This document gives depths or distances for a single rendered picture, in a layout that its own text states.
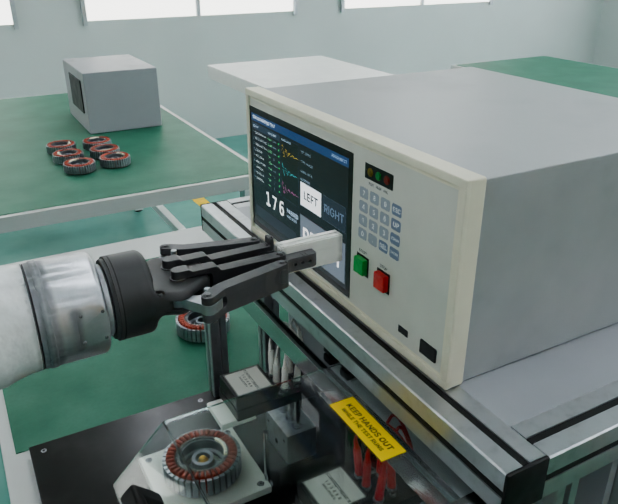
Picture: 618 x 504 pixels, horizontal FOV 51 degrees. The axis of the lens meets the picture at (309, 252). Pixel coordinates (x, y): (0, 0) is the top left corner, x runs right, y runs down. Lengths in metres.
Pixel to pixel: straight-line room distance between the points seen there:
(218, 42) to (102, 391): 4.58
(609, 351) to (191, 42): 5.03
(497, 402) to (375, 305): 0.16
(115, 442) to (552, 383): 0.71
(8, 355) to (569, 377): 0.50
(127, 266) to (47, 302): 0.07
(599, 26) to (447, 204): 7.92
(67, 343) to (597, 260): 0.50
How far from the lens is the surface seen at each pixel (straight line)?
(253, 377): 0.97
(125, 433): 1.15
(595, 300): 0.74
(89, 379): 1.32
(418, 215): 0.60
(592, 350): 0.73
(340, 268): 0.74
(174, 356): 1.34
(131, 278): 0.56
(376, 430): 0.66
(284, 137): 0.81
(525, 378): 0.67
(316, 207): 0.76
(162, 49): 5.48
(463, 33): 7.01
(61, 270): 0.56
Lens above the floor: 1.49
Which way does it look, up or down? 25 degrees down
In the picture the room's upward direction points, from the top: straight up
